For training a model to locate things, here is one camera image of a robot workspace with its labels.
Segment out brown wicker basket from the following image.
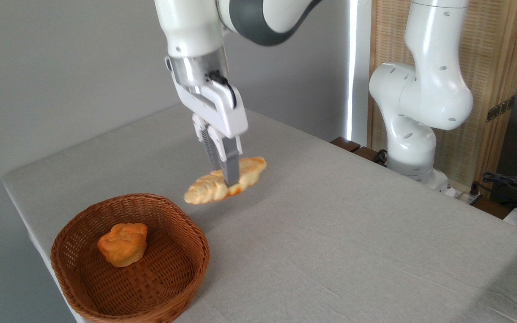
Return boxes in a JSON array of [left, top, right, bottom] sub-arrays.
[[50, 193, 210, 323]]

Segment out dark metal screen hinge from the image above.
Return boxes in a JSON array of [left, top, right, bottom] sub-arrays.
[[486, 95, 516, 123]]

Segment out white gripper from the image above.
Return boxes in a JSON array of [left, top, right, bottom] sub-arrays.
[[165, 56, 249, 187]]

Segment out white power strip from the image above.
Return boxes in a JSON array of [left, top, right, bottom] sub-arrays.
[[446, 186, 484, 206]]

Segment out black cable bundle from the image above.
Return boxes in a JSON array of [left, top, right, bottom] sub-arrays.
[[473, 171, 517, 212]]

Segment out grey tablecloth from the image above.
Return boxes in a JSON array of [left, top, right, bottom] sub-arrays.
[[1, 103, 517, 323]]

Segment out bamboo folding screen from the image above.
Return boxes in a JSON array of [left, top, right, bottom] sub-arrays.
[[366, 0, 517, 199]]

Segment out dark wooden block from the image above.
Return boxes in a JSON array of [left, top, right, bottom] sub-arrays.
[[330, 136, 361, 153], [353, 146, 388, 167]]

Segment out round orange bread bun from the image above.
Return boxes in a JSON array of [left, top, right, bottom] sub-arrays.
[[97, 223, 149, 268]]

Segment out long pale braided bread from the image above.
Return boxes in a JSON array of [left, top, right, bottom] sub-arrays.
[[184, 156, 268, 205]]

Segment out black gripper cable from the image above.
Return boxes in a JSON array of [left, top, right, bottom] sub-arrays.
[[204, 70, 238, 110]]

